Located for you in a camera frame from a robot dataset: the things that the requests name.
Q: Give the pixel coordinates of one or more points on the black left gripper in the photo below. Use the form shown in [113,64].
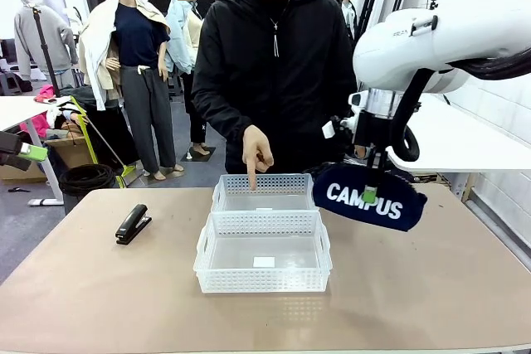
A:
[10,143]

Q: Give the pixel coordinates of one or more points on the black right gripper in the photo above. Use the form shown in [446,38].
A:
[373,130]

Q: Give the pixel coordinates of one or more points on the navy Campus zipper pouch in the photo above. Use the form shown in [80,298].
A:
[352,200]

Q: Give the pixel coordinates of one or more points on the black stapler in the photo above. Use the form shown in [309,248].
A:
[132,223]

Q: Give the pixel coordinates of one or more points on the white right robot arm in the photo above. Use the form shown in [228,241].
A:
[419,55]

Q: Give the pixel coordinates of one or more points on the person's right hand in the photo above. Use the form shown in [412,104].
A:
[257,151]

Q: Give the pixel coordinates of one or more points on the black scissors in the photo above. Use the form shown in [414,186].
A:
[18,190]

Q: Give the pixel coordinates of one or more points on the brown cardboard box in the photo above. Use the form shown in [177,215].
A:
[70,155]

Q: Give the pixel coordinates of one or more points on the white table with metal leg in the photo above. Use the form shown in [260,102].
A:
[20,109]

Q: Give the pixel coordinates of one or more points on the pink cloth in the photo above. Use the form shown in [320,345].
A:
[45,95]

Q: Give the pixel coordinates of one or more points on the small white perforated plastic basket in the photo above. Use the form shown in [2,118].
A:
[286,186]

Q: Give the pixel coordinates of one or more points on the mannequin in grey hoodie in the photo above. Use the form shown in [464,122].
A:
[33,39]

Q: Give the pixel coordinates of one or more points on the person in black jacket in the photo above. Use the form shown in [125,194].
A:
[274,93]

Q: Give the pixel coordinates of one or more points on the mannequin with navy shirt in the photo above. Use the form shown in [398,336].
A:
[137,59]

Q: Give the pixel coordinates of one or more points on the large white perforated plastic basket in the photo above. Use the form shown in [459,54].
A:
[263,279]

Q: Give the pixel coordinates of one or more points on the mannequin in light blue jacket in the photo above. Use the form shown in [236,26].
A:
[180,39]

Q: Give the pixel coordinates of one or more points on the lime green frame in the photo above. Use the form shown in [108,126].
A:
[89,138]

